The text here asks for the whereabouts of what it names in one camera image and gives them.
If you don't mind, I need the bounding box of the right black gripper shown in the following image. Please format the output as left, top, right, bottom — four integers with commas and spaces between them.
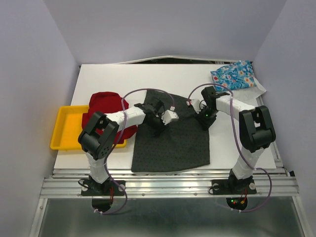
194, 106, 218, 130

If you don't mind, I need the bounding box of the dark grey dotted skirt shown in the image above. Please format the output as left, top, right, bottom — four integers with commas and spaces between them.
131, 90, 210, 173

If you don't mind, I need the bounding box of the red skirt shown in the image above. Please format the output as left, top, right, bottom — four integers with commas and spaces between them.
81, 92, 138, 144

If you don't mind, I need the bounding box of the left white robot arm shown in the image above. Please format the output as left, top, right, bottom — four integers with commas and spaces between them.
78, 97, 174, 195

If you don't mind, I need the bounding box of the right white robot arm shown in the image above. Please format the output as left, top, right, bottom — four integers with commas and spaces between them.
187, 86, 276, 195

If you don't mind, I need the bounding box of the white paper sheet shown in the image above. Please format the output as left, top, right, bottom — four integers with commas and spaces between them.
233, 77, 267, 102

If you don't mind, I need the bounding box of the blue floral skirt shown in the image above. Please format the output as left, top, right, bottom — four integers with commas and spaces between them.
210, 61, 257, 92

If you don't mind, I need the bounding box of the yellow plastic tray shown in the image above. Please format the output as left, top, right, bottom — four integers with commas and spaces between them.
50, 105, 128, 151

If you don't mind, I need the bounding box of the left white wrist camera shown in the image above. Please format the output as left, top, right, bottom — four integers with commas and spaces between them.
161, 110, 179, 125

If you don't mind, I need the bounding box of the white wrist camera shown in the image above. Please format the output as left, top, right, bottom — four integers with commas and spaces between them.
187, 99, 204, 114
161, 110, 179, 125

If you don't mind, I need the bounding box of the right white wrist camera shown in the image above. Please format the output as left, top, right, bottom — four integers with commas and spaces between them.
187, 99, 204, 114

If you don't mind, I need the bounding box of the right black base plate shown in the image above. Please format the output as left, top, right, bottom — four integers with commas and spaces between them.
208, 179, 257, 210

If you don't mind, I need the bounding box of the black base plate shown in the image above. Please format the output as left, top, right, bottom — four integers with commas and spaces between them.
80, 180, 126, 212
208, 179, 257, 210

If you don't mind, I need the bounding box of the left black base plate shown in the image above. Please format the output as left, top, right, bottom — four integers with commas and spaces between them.
80, 180, 126, 212

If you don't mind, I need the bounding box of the aluminium mounting rail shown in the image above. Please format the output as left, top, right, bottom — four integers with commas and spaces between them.
40, 159, 299, 198

